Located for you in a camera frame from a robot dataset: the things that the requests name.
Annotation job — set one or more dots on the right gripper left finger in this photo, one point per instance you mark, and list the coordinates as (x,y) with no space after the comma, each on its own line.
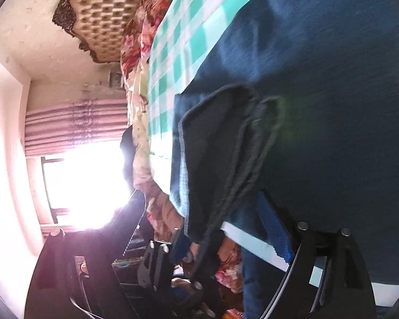
(50,293)

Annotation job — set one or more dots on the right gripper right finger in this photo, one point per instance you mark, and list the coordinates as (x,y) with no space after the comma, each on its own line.
(326,275)

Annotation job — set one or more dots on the blue denim jeans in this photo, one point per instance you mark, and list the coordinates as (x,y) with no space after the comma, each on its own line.
(299,99)

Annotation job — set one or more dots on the pink window curtain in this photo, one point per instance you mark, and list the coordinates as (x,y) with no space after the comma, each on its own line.
(60,128)

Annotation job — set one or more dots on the red floral quilt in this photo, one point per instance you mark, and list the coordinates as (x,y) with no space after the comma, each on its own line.
(143,73)

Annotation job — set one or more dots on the teal white checkered cloth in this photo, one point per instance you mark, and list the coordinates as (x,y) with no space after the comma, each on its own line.
(272,116)

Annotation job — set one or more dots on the tufted leather headboard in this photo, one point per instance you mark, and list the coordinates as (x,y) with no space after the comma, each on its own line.
(98,24)

